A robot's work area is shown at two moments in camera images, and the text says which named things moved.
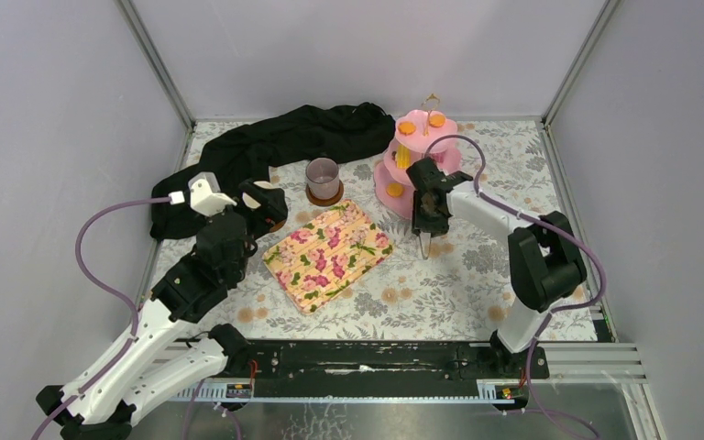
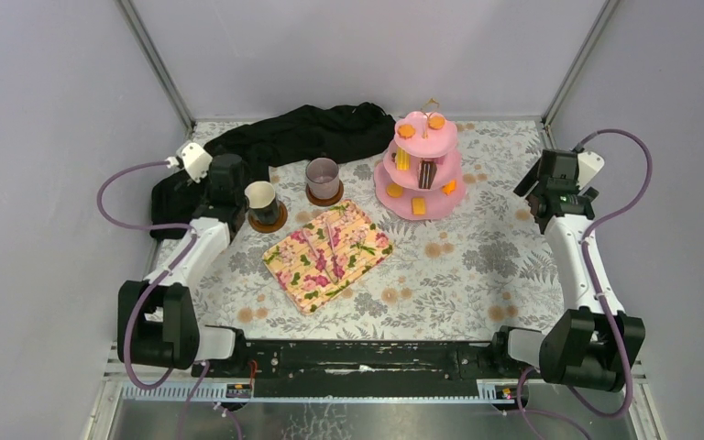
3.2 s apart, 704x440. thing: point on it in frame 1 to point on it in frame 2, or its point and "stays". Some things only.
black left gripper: x=261 y=203 to x=230 y=198
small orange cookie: x=406 y=127 stays
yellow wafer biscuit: x=403 y=157 stays
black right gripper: x=417 y=223 to x=529 y=182
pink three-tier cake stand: x=416 y=134 stays
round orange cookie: x=394 y=190 stays
